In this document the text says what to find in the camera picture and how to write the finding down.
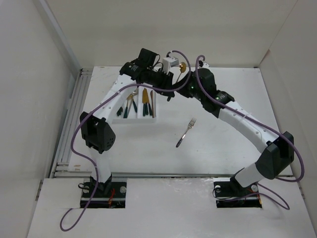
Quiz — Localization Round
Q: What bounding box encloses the silver spoon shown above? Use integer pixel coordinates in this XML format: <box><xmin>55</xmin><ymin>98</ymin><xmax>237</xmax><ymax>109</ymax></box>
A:
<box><xmin>129</xmin><ymin>89</ymin><xmax>138</xmax><ymax>103</ymax></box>

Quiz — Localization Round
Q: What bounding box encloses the white cutlery tray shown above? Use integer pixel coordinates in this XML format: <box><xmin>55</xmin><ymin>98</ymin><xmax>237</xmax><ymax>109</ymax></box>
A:
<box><xmin>112</xmin><ymin>86</ymin><xmax>157</xmax><ymax>124</ymax></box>

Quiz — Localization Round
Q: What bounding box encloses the aluminium rail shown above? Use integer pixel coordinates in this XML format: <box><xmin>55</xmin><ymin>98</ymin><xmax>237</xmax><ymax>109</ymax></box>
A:
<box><xmin>48</xmin><ymin>68</ymin><xmax>93</xmax><ymax>178</ymax></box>

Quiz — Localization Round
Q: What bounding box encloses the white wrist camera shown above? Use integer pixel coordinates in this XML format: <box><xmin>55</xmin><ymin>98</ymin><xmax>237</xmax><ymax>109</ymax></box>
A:
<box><xmin>199</xmin><ymin>60</ymin><xmax>211</xmax><ymax>69</ymax></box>
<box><xmin>162</xmin><ymin>57</ymin><xmax>179</xmax><ymax>73</ymax></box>

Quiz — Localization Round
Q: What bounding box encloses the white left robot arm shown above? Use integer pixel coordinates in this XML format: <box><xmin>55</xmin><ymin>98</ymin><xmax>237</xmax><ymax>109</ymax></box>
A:
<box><xmin>79</xmin><ymin>48</ymin><xmax>179</xmax><ymax>197</ymax></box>

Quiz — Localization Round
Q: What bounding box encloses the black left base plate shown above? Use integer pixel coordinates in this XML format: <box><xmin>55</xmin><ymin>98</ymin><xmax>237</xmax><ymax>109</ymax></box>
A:
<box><xmin>78</xmin><ymin>178</ymin><xmax>127</xmax><ymax>209</ymax></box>

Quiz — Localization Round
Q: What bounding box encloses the purple cable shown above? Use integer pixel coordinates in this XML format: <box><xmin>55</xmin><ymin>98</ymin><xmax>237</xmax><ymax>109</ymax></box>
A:
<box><xmin>195</xmin><ymin>55</ymin><xmax>305</xmax><ymax>210</ymax></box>
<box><xmin>59</xmin><ymin>50</ymin><xmax>192</xmax><ymax>232</ymax></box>

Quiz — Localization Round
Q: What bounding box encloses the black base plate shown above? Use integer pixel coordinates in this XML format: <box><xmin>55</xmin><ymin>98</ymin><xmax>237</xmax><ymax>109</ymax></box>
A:
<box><xmin>212</xmin><ymin>181</ymin><xmax>262</xmax><ymax>208</ymax></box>
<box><xmin>78</xmin><ymin>178</ymin><xmax>127</xmax><ymax>209</ymax></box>

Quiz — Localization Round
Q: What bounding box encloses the gold knife green handle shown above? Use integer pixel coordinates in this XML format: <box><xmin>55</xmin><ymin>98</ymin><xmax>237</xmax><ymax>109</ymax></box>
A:
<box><xmin>142</xmin><ymin>88</ymin><xmax>147</xmax><ymax>117</ymax></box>
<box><xmin>146</xmin><ymin>92</ymin><xmax>149</xmax><ymax>115</ymax></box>
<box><xmin>147</xmin><ymin>98</ymin><xmax>153</xmax><ymax>117</ymax></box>

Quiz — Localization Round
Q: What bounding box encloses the gold spoon green handle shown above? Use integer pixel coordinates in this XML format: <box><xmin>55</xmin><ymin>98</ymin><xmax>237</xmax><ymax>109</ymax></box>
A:
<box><xmin>167</xmin><ymin>62</ymin><xmax>187</xmax><ymax>89</ymax></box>
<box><xmin>123</xmin><ymin>94</ymin><xmax>132</xmax><ymax>119</ymax></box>
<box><xmin>132</xmin><ymin>99</ymin><xmax>137</xmax><ymax>112</ymax></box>

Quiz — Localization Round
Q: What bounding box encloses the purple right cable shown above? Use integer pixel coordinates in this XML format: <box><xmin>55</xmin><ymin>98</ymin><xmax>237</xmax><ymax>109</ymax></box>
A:
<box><xmin>195</xmin><ymin>55</ymin><xmax>305</xmax><ymax>210</ymax></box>

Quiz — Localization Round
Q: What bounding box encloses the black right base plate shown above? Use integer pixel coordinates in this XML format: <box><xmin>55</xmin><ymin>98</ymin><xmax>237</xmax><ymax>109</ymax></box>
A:
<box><xmin>212</xmin><ymin>181</ymin><xmax>262</xmax><ymax>208</ymax></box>

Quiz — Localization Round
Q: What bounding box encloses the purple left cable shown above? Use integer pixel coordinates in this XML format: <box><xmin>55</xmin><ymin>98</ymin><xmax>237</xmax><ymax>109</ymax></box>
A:
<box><xmin>59</xmin><ymin>50</ymin><xmax>192</xmax><ymax>232</ymax></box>

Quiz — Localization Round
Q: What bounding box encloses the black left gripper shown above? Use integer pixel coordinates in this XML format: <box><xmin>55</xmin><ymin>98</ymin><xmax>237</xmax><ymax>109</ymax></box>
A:
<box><xmin>146</xmin><ymin>68</ymin><xmax>175</xmax><ymax>98</ymax></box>

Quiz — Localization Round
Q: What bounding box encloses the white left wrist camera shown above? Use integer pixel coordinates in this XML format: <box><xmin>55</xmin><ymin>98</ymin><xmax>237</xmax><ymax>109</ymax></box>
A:
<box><xmin>162</xmin><ymin>57</ymin><xmax>179</xmax><ymax>73</ymax></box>

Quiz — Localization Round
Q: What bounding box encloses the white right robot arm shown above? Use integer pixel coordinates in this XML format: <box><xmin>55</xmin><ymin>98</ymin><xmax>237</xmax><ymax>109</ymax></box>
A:
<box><xmin>173</xmin><ymin>68</ymin><xmax>294</xmax><ymax>196</ymax></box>

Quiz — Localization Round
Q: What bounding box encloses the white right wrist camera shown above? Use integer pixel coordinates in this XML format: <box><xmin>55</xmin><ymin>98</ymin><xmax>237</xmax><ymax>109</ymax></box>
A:
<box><xmin>199</xmin><ymin>60</ymin><xmax>211</xmax><ymax>69</ymax></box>

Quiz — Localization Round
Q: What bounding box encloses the copper knife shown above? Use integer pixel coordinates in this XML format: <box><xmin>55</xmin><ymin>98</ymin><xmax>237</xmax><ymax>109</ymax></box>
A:
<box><xmin>150</xmin><ymin>90</ymin><xmax>155</xmax><ymax>118</ymax></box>

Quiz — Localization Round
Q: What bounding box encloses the silver fork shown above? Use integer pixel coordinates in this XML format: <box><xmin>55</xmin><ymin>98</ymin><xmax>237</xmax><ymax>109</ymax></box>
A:
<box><xmin>176</xmin><ymin>118</ymin><xmax>196</xmax><ymax>148</ymax></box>

